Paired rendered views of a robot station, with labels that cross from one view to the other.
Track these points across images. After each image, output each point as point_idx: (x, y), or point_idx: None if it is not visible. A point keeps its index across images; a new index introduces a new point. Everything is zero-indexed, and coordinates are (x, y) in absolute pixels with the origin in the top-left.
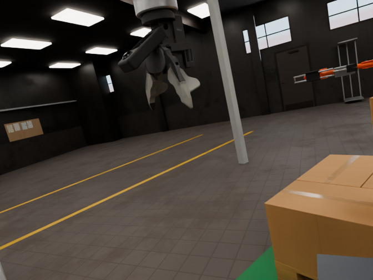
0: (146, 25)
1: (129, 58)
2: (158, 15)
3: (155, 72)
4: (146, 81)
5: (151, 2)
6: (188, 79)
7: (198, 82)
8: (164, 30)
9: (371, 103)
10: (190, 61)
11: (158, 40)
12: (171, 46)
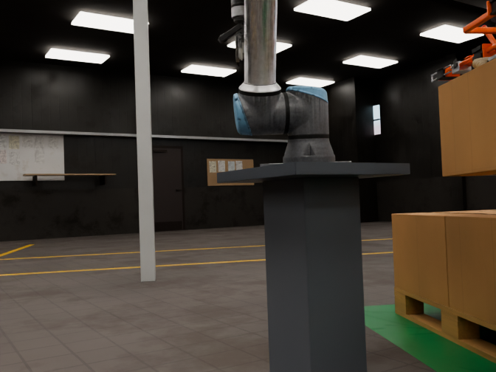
0: (237, 23)
1: (220, 36)
2: (238, 18)
3: (235, 44)
4: (235, 50)
5: (235, 13)
6: None
7: None
8: (241, 25)
9: (438, 91)
10: None
11: (236, 29)
12: (242, 32)
